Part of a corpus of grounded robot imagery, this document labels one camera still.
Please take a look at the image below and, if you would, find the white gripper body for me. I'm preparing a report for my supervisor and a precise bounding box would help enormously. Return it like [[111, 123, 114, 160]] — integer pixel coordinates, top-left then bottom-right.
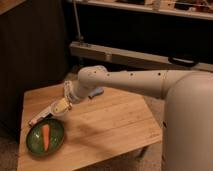
[[60, 81, 80, 110]]

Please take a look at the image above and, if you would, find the white ceramic cup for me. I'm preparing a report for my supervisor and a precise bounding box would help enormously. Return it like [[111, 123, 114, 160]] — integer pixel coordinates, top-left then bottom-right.
[[51, 102, 68, 116]]

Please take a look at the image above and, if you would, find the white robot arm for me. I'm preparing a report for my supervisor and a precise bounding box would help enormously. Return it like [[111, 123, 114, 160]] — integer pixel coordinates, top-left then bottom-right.
[[64, 66, 213, 171]]

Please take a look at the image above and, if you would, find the blue cloth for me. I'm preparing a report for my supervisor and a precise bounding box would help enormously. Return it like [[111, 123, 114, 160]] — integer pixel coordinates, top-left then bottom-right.
[[88, 87, 104, 99]]

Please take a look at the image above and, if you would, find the white marker pen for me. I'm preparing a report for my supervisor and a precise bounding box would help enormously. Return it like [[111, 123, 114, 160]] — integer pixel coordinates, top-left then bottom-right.
[[29, 107, 51, 126]]

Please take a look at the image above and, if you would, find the orange carrot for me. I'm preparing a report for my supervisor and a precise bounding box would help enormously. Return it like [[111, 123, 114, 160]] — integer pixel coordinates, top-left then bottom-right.
[[42, 124, 50, 151]]

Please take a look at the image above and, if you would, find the metal pole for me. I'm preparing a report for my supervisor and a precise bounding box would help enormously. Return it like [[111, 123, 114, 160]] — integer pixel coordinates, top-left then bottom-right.
[[73, 0, 83, 44]]

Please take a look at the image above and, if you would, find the wooden table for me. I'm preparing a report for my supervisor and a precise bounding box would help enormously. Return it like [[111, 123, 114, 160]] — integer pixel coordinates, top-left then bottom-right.
[[18, 85, 162, 171]]

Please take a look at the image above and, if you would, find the green bowl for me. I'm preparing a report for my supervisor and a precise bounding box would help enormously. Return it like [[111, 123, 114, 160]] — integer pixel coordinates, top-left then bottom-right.
[[26, 119, 65, 156]]

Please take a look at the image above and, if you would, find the metal shelf rail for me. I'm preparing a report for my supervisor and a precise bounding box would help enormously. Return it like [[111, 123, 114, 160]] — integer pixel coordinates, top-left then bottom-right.
[[69, 41, 213, 72]]

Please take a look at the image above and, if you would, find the black handle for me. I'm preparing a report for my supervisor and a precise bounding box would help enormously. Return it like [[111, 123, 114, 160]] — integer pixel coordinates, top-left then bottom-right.
[[168, 57, 199, 67]]

